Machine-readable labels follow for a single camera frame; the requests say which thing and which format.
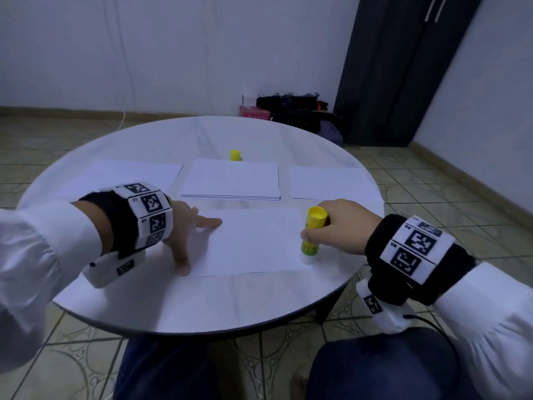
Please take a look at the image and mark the person's right hand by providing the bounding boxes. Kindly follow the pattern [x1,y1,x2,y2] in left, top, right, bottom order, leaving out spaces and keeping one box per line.
[300,198,384,256]

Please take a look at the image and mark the person's left hand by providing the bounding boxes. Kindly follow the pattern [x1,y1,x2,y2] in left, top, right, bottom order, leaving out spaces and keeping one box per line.
[163,201,224,277]

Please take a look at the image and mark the yellow glue stick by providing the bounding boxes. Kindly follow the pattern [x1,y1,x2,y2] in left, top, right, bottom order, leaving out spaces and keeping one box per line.
[300,206,328,266]

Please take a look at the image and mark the white paper stack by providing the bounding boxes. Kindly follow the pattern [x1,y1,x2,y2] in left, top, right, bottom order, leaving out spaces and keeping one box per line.
[58,159,183,201]
[288,166,383,205]

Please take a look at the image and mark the single white paper sheet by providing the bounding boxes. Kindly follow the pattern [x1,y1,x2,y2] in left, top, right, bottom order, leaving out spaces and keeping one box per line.
[180,158,283,202]
[170,208,321,277]

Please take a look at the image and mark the person's right forearm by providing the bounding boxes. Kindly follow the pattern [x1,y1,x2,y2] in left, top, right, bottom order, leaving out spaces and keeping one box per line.
[433,262,533,400]

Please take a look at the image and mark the person's left forearm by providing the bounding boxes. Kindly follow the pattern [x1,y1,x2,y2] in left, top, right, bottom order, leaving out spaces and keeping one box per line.
[0,199,113,376]

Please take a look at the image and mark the person's legs in blue jeans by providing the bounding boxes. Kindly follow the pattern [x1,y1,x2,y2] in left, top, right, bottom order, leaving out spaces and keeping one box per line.
[112,327,484,400]

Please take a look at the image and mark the black left wristband with markers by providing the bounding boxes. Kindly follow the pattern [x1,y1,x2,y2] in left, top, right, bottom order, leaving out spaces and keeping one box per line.
[79,182,174,259]

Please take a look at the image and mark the black wristband with markers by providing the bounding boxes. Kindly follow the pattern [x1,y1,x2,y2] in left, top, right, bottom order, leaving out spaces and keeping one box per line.
[79,182,174,259]
[365,214,478,307]

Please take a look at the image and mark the black right wristband with markers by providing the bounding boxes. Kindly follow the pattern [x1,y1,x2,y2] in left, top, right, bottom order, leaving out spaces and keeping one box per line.
[365,214,478,307]

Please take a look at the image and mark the blue suitcase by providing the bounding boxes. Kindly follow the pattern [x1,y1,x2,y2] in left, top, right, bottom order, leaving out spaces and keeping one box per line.
[318,121,345,147]

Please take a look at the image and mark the black bag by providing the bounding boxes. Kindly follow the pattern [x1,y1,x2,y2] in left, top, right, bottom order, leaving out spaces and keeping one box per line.
[257,93,338,134]

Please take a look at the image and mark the pink box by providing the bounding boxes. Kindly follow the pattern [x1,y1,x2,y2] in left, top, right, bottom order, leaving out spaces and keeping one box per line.
[239,104,271,121]

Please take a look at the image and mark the black wardrobe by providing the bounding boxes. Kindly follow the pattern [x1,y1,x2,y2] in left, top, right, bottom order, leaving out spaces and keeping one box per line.
[333,0,486,148]

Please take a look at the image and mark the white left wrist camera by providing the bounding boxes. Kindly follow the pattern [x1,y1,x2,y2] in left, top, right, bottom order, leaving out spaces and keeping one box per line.
[81,249,147,289]

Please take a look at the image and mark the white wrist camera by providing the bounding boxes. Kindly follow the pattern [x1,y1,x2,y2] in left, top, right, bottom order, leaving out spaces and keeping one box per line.
[81,249,147,289]
[355,279,413,334]

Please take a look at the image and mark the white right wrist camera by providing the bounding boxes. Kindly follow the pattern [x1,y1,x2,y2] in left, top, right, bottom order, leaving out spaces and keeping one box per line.
[355,279,413,334]

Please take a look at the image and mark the black right camera cable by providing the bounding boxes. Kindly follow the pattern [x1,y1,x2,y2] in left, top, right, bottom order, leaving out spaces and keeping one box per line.
[404,312,451,338]

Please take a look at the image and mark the white wall cable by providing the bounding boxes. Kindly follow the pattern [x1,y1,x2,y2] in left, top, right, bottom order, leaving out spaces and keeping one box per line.
[108,0,134,132]

